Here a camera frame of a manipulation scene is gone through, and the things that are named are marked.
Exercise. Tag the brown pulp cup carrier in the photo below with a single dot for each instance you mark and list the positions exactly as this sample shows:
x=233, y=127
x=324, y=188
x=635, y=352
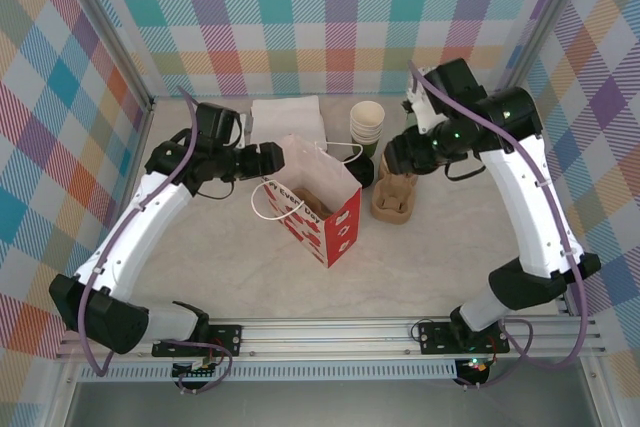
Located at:
x=312, y=204

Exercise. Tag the red and white paper bag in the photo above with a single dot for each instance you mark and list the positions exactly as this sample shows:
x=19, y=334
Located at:
x=345, y=227

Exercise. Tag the green paper coffee cup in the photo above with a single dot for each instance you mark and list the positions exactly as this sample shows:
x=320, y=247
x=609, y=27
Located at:
x=364, y=134
x=365, y=148
x=365, y=140

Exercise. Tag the stack of white napkins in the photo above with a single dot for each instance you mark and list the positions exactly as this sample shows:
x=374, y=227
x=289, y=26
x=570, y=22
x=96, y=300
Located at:
x=287, y=114

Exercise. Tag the stack of pulp cup carriers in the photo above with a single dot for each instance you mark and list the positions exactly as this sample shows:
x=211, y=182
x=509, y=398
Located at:
x=395, y=202

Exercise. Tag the stack of paper cups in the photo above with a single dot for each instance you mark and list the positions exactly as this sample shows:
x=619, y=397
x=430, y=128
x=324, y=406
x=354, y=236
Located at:
x=367, y=114

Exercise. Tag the stack of black cup lids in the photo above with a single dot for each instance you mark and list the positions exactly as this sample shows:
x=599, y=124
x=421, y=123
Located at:
x=361, y=172

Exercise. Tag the aluminium frame post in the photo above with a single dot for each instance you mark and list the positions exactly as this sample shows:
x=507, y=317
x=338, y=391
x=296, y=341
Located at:
x=541, y=22
x=96, y=2

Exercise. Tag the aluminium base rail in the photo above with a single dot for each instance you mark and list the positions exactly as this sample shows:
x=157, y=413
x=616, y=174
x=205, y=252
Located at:
x=325, y=337

